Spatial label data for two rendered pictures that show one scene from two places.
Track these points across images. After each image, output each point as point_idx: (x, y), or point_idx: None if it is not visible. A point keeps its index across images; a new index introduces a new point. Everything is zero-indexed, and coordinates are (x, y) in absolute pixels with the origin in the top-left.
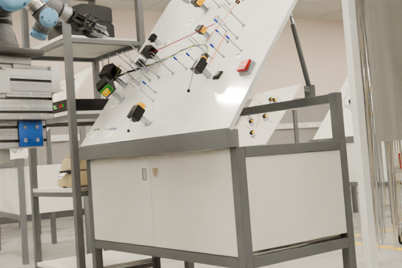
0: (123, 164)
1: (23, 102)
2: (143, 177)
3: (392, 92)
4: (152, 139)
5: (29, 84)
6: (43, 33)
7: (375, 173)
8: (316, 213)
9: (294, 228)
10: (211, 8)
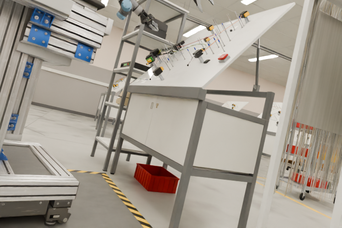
0: (144, 98)
1: (83, 30)
2: (151, 107)
3: (315, 93)
4: (160, 86)
5: (91, 22)
6: (122, 15)
7: (287, 142)
8: (238, 156)
9: (223, 161)
10: (216, 33)
